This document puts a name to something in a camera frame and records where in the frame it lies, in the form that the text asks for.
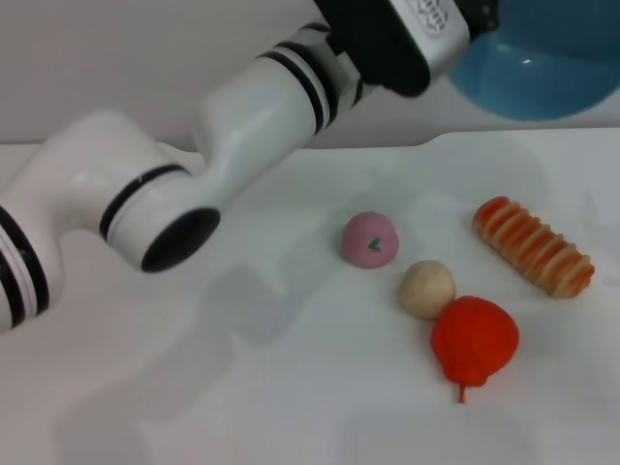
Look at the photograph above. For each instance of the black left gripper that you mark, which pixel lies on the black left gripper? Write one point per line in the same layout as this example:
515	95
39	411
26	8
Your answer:
479	14

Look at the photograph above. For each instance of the blue bowl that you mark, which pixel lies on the blue bowl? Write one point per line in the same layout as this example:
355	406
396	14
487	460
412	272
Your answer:
542	72

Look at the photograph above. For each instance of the beige egg yolk pastry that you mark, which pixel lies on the beige egg yolk pastry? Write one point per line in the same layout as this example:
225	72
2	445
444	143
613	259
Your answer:
426	288

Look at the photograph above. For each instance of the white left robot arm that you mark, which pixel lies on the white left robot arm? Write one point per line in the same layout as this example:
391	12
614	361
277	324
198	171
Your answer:
194	174

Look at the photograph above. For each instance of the pink peach-shaped pastry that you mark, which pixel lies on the pink peach-shaped pastry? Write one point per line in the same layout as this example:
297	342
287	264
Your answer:
365	239

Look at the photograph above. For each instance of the striped orange bread roll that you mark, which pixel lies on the striped orange bread roll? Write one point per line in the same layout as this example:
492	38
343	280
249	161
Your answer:
533	247

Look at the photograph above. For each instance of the red pear-shaped toy fruit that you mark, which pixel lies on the red pear-shaped toy fruit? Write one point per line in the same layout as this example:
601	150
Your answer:
474	341

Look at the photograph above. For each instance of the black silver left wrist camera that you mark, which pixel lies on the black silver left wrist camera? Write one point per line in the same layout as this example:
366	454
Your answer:
387	43

